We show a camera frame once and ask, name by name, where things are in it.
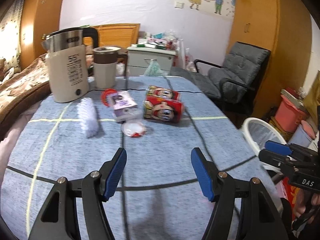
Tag white trash bin with bag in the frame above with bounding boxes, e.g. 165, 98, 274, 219
241, 117, 288, 173

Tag person's right hand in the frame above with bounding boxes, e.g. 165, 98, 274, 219
293, 188, 320, 219

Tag light blue lidded container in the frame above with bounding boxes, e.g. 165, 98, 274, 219
289, 120, 316, 147

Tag pink plastic bucket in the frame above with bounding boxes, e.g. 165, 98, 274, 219
274, 95, 308, 133

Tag red white crumpled wrapper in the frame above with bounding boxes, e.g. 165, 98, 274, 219
121, 120, 146, 138

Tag gold paper shopping bag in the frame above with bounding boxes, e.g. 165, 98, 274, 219
303, 71, 320, 129

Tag small purple milk carton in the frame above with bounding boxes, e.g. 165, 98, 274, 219
107, 91, 140, 122

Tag blue checked tablecloth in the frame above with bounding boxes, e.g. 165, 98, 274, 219
1, 76, 283, 239

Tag red round lid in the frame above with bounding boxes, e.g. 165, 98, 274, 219
100, 88, 117, 107

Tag red cartoon can front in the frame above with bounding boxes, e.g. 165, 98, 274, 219
143, 95, 184, 123

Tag red cartoon can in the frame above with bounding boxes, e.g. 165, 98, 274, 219
146, 85, 181, 100
143, 95, 184, 123

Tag grey cushioned armchair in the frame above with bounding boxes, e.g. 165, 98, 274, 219
170, 42, 271, 115

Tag red cartoon can rear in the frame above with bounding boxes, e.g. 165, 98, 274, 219
146, 85, 181, 100

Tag green patterned plastic bag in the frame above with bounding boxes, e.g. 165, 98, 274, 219
143, 59, 165, 76

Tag white red plastic bag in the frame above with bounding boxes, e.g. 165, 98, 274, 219
173, 38, 197, 72

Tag beige brown lidded mug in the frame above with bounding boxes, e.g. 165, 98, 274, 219
93, 46, 127, 89

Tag white bedside cabinet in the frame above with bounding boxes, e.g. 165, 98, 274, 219
127, 46, 176, 76

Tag brown bed blanket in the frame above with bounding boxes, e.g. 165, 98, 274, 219
1, 54, 51, 139

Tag white electric kettle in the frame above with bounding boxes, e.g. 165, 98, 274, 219
41, 27, 99, 103

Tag wooden door wardrobe right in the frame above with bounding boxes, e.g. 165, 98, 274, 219
229, 0, 312, 118

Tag wooden bed headboard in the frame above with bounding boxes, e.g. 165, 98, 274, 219
82, 23, 140, 49

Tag patterned window curtain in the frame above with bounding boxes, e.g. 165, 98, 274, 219
1, 0, 24, 69

